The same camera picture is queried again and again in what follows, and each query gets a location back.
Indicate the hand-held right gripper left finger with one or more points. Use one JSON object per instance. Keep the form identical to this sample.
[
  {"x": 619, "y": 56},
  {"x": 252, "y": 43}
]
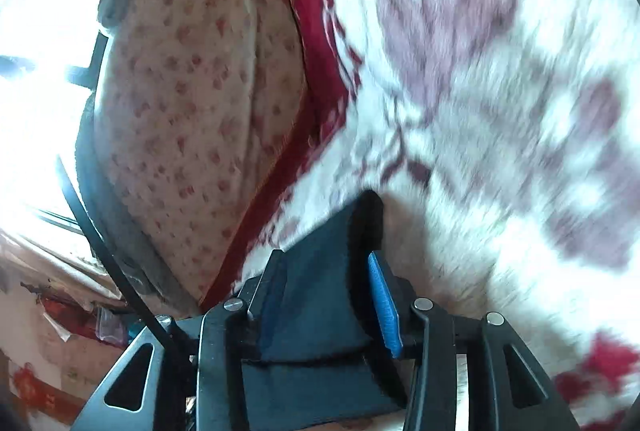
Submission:
[{"x": 271, "y": 278}]

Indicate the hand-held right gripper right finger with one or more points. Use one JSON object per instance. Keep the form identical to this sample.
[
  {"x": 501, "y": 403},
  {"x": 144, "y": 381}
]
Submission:
[{"x": 384, "y": 306}]

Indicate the black pants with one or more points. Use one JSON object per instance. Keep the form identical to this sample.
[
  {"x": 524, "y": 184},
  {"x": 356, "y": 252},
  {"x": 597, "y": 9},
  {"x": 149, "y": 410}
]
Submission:
[{"x": 320, "y": 301}]

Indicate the grey fleece blanket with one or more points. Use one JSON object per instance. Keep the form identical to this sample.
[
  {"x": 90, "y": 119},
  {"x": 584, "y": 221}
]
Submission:
[{"x": 127, "y": 236}]

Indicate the clear plastic bag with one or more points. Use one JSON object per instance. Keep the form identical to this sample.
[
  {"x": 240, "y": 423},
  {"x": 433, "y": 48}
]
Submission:
[{"x": 111, "y": 323}]

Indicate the pink floral quilt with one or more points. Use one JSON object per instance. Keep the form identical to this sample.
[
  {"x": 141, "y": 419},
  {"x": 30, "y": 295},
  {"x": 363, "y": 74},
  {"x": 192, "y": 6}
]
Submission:
[{"x": 200, "y": 111}]

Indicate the white red floral blanket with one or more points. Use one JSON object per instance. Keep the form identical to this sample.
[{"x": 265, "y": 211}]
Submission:
[{"x": 500, "y": 111}]

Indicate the beige curtain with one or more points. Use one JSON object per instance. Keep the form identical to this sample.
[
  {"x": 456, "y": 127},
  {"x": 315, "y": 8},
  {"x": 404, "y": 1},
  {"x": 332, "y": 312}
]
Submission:
[{"x": 45, "y": 256}]

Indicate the bright window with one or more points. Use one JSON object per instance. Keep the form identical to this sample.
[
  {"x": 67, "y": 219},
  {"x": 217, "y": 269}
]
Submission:
[{"x": 40, "y": 86}]

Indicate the red paper wall decoration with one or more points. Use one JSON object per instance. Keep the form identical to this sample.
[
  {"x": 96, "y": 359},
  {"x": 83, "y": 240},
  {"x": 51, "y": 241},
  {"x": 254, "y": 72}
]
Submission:
[{"x": 32, "y": 383}]

